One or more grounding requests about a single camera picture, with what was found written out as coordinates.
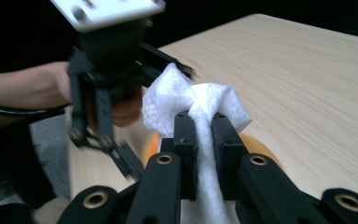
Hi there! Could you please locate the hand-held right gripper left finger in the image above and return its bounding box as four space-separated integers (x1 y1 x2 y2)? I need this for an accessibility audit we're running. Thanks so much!
160 110 199 200

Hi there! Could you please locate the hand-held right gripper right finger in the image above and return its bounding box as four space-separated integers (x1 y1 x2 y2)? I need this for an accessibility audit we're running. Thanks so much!
211 112 249 200

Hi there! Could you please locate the orange helmet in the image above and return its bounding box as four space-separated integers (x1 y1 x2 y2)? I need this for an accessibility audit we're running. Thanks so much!
141 132 283 171

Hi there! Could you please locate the white wet wipe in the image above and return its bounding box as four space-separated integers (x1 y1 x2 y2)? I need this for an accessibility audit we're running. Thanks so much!
142 62 254 224

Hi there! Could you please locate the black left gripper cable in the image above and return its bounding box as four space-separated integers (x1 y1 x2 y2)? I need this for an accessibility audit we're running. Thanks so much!
0 101 71 119

